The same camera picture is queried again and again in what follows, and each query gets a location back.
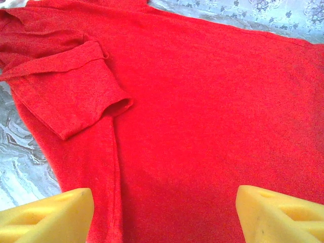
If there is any red t-shirt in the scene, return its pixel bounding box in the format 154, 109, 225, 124
0, 0, 324, 243

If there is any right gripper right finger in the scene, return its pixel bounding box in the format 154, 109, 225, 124
235, 184, 324, 243

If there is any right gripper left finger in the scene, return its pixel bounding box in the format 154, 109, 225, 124
0, 187, 95, 243

